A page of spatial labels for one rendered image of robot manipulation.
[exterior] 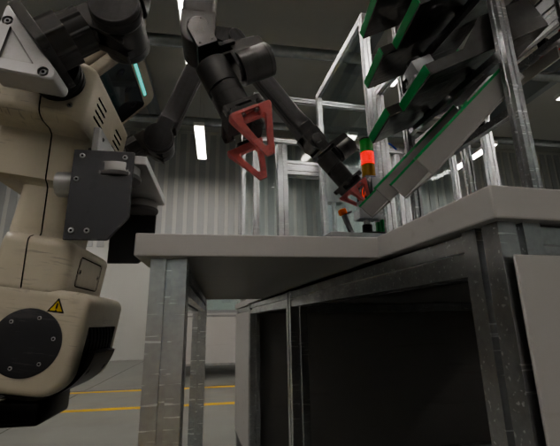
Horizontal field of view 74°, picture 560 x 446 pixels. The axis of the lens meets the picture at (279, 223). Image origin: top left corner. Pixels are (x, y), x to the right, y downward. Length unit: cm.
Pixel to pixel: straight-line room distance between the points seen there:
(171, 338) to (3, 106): 52
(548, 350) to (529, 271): 6
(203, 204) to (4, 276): 883
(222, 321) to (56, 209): 535
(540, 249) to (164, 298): 40
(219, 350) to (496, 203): 580
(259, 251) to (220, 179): 925
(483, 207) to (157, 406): 41
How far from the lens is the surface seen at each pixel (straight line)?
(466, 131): 76
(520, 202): 38
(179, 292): 49
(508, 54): 85
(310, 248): 50
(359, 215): 113
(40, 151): 83
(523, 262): 37
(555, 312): 38
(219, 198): 954
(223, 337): 605
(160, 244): 49
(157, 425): 51
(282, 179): 228
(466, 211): 39
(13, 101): 82
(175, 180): 977
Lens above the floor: 75
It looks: 15 degrees up
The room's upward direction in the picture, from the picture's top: 1 degrees counter-clockwise
